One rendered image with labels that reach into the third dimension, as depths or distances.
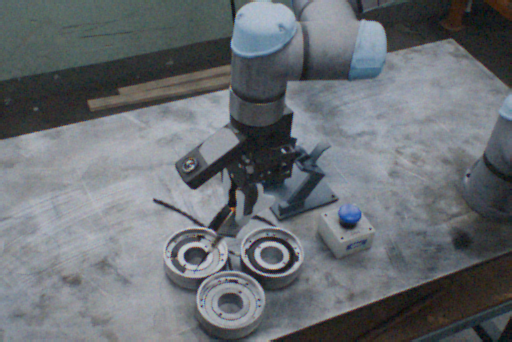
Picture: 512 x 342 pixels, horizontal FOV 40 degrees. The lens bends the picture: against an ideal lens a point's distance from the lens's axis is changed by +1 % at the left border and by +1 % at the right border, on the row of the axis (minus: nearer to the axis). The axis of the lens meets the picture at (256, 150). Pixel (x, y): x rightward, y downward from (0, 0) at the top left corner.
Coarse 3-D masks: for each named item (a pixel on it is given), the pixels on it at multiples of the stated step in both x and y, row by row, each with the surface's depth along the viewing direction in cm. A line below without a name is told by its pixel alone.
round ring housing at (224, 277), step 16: (224, 272) 110; (208, 288) 109; (256, 288) 110; (224, 304) 111; (240, 304) 110; (256, 304) 109; (208, 320) 104; (256, 320) 105; (224, 336) 105; (240, 336) 106
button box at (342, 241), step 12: (324, 216) 120; (336, 216) 121; (324, 228) 121; (336, 228) 119; (348, 228) 118; (360, 228) 119; (372, 228) 119; (324, 240) 122; (336, 240) 117; (348, 240) 117; (360, 240) 119; (372, 240) 120; (336, 252) 119; (348, 252) 119
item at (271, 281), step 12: (264, 228) 118; (276, 228) 118; (252, 240) 117; (288, 240) 118; (240, 252) 114; (264, 252) 117; (276, 252) 117; (300, 252) 116; (240, 264) 115; (264, 264) 114; (276, 264) 114; (300, 264) 113; (252, 276) 112; (264, 276) 111; (276, 276) 111; (288, 276) 112; (276, 288) 114
